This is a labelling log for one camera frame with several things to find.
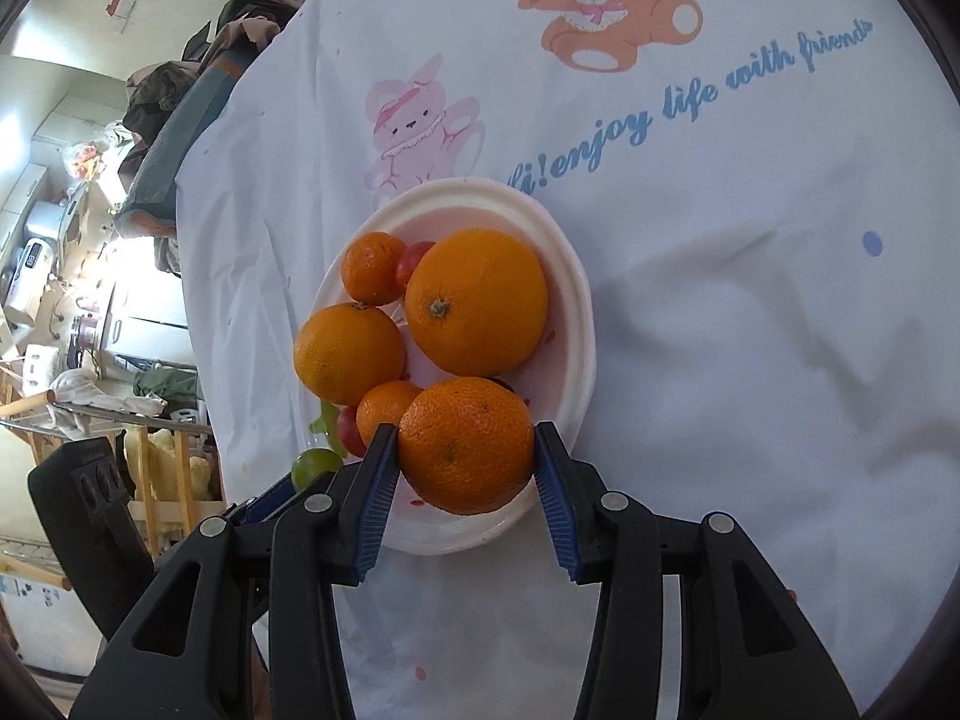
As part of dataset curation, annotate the pink strawberry oval plate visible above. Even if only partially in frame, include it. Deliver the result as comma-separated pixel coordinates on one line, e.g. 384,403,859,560
293,177,597,556

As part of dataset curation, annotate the white cartoon bed sheet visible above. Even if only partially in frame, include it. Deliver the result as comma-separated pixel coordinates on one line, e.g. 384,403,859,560
178,0,958,707

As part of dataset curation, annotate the small orange kumquat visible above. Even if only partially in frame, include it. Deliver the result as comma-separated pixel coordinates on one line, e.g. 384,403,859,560
355,380,421,445

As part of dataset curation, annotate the pile of clothes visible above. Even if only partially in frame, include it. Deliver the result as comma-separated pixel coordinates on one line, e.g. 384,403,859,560
116,0,306,277

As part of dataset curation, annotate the large red tomato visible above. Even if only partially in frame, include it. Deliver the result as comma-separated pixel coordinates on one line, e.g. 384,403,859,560
395,241,434,293

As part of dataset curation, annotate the medium mandarin orange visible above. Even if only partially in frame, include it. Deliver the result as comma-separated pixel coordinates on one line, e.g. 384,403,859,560
398,377,534,515

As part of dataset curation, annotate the wooden yellow chair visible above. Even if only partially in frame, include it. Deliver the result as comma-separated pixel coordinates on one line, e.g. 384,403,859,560
2,367,224,556

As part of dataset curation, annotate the small mandarin orange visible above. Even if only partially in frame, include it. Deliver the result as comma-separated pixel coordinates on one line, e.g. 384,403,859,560
340,231,407,305

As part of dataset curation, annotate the small red cherry tomato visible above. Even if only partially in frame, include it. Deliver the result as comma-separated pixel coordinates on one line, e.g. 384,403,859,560
337,406,366,458

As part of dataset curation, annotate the large orange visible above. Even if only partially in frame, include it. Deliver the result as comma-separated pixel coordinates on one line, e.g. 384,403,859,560
404,227,550,377
293,302,407,406

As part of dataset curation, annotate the green lime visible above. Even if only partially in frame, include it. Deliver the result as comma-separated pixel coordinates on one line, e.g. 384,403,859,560
290,447,343,493

